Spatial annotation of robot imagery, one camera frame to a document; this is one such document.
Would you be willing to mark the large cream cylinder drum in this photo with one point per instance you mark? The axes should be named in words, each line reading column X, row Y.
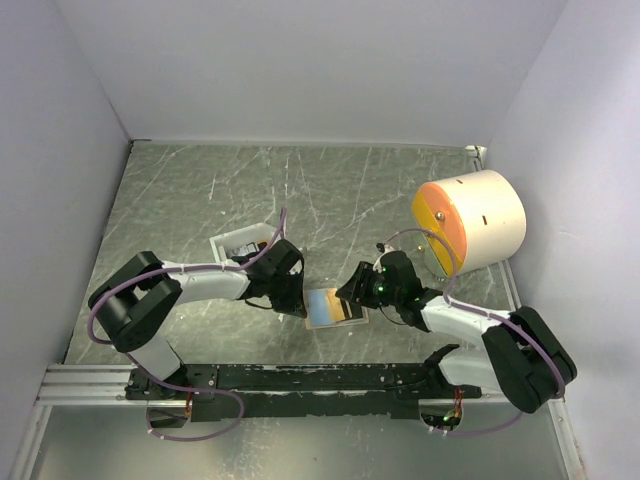
column 478, row 217

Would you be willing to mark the cards stack in tray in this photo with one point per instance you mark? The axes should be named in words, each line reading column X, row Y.
column 249, row 250

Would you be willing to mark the beige card holder wallet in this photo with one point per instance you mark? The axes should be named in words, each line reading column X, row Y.
column 325, row 310

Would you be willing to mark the white card tray box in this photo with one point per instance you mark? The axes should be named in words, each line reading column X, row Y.
column 254, row 233

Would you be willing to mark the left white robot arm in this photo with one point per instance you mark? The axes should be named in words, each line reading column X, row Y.
column 132, row 305

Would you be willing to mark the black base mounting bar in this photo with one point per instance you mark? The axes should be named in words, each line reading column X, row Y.
column 291, row 391

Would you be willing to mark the black VIP card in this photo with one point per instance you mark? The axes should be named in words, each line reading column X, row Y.
column 351, row 310

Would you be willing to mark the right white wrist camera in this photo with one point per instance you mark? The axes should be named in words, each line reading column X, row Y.
column 383, row 249

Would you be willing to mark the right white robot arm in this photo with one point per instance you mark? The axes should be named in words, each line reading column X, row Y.
column 515, row 352

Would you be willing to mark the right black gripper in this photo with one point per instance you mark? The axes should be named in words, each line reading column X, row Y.
column 357, row 286

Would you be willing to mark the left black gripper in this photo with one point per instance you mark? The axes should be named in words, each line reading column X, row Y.
column 295, row 305

